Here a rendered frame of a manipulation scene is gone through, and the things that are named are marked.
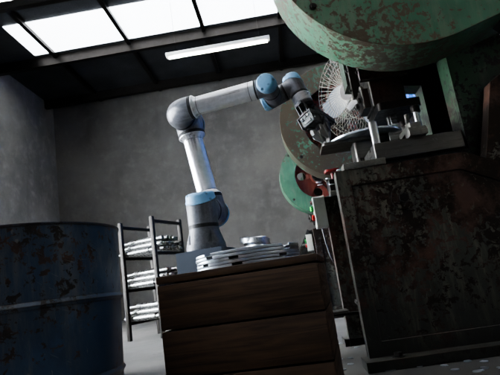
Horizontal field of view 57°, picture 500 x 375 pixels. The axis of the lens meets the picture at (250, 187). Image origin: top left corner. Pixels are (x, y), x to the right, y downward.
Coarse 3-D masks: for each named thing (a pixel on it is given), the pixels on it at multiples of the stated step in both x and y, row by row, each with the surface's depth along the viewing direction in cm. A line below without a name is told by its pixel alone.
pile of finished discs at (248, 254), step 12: (216, 252) 117; (228, 252) 116; (240, 252) 115; (252, 252) 115; (264, 252) 116; (276, 252) 117; (288, 252) 119; (204, 264) 121; (216, 264) 117; (228, 264) 115; (240, 264) 115
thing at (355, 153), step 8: (368, 136) 173; (384, 136) 174; (328, 144) 174; (336, 144) 175; (344, 144) 177; (352, 144) 178; (360, 144) 175; (368, 144) 175; (320, 152) 185; (328, 152) 184; (336, 152) 186; (352, 152) 181; (360, 152) 174; (360, 160) 174
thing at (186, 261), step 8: (208, 248) 167; (216, 248) 166; (224, 248) 168; (232, 248) 178; (176, 256) 169; (184, 256) 169; (192, 256) 168; (184, 264) 168; (192, 264) 167; (184, 272) 168
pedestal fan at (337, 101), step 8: (336, 64) 271; (336, 72) 270; (320, 80) 288; (328, 88) 276; (336, 88) 270; (320, 96) 291; (328, 96) 277; (336, 96) 281; (344, 96) 265; (328, 104) 286; (336, 104) 279; (344, 104) 272; (352, 104) 262; (328, 112) 284; (336, 112) 277; (344, 112) 267; (352, 112) 278; (344, 120) 269; (360, 120) 261; (368, 120) 258; (336, 128) 278
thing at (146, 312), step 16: (176, 224) 402; (144, 240) 380; (160, 240) 373; (128, 256) 380; (144, 256) 412; (144, 272) 376; (160, 272) 378; (176, 272) 380; (144, 288) 394; (128, 304) 370; (144, 304) 372; (128, 320) 367; (144, 320) 366; (160, 320) 354; (128, 336) 365
